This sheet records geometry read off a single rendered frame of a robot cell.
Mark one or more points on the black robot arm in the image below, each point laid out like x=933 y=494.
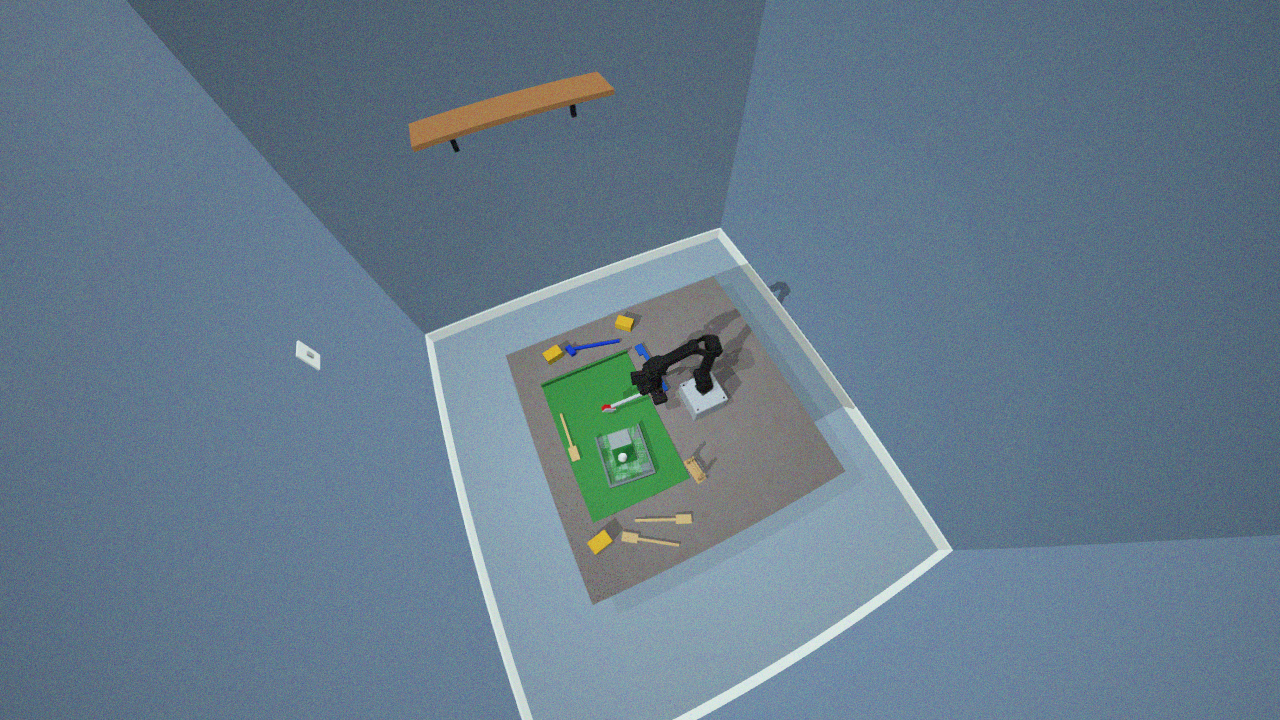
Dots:
x=656 y=366

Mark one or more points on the green flat mat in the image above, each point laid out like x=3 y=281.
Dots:
x=580 y=398

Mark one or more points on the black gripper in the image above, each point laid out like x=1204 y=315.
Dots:
x=658 y=395

